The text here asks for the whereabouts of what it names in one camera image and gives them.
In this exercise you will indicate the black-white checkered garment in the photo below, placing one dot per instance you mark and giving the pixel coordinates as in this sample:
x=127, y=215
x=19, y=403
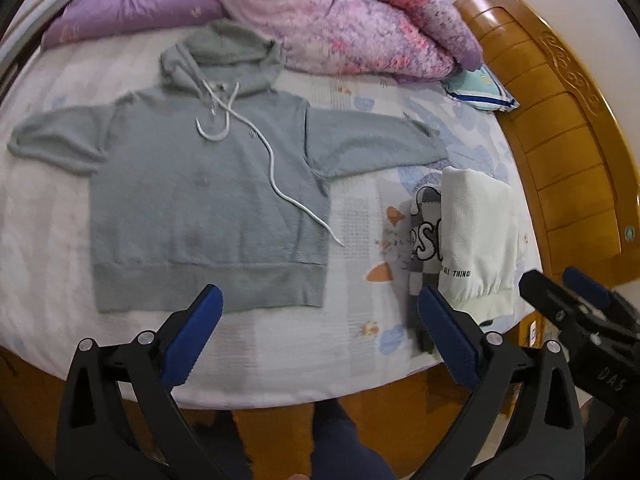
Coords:
x=425, y=240

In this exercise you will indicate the grey hoodie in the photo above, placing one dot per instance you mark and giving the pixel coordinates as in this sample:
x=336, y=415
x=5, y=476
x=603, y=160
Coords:
x=200, y=200

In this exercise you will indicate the teal pillow with navy stripes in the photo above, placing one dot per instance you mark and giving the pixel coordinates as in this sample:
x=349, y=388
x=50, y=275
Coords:
x=480, y=85

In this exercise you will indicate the purple duvet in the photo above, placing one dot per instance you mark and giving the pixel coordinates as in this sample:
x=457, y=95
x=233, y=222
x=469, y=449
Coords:
x=125, y=5

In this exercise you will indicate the wooden headboard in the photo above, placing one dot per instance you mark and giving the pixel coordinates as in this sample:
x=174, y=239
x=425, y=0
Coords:
x=560, y=125

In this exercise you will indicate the pink floral quilt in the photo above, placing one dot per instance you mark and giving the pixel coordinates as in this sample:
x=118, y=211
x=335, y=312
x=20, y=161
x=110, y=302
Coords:
x=325, y=20

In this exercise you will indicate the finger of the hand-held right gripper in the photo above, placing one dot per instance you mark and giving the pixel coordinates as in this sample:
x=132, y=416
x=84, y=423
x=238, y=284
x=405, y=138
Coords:
x=555, y=302
x=592, y=292

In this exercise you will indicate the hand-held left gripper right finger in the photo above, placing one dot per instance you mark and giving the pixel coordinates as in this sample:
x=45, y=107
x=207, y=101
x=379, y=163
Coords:
x=447, y=335

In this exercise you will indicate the white snap-button jacket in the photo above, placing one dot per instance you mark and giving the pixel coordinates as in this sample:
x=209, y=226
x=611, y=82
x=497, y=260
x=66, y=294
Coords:
x=480, y=230

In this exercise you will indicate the person's leg in dark pants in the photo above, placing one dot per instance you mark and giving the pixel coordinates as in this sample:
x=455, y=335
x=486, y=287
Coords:
x=345, y=450

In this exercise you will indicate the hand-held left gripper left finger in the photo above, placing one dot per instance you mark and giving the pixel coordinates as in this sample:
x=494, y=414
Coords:
x=192, y=335

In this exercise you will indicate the yellow packet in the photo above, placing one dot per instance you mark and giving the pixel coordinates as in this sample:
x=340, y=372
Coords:
x=535, y=332

